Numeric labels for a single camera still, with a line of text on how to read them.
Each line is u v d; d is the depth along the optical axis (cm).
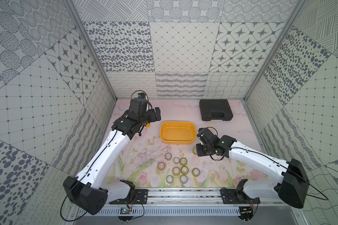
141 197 74
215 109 108
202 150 70
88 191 37
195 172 83
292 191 39
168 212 70
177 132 104
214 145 58
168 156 88
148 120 66
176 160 87
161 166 85
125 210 72
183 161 86
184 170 83
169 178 80
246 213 73
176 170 83
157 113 67
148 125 102
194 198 76
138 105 52
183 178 80
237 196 66
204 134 62
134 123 51
